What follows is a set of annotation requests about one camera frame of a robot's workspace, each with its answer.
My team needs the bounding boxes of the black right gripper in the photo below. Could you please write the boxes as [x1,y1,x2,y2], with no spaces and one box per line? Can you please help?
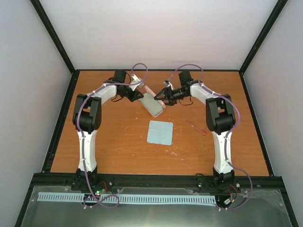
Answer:
[154,87,188,106]

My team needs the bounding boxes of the pink glasses case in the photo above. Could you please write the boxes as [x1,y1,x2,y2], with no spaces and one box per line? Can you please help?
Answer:
[139,86,166,117]

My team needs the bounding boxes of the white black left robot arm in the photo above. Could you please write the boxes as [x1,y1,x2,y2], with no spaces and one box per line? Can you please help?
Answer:
[72,70,144,191]

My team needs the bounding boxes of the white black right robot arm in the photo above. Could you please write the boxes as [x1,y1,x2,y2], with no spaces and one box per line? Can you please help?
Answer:
[154,71,236,191]

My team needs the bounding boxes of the pink transparent sunglasses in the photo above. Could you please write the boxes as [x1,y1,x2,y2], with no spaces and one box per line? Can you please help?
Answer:
[184,107,206,136]

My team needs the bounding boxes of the light blue cleaning cloth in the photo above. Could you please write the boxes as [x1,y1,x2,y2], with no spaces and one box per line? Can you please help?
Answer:
[147,121,173,146]

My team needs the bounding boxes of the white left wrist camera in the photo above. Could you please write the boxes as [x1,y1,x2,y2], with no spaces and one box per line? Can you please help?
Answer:
[129,74,144,91]

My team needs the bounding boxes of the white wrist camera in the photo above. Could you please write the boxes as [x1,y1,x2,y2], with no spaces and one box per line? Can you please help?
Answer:
[129,74,144,91]
[163,80,174,90]

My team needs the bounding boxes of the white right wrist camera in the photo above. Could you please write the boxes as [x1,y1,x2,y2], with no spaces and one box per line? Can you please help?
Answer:
[163,80,174,90]

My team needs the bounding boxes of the black aluminium frame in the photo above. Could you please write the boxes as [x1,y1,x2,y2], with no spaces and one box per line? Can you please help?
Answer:
[15,0,298,227]

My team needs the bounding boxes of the light blue slotted cable duct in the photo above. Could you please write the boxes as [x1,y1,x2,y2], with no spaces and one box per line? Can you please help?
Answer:
[37,192,216,206]

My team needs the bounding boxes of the metal base plate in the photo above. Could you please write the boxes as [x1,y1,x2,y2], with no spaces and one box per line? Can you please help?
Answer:
[23,186,291,227]

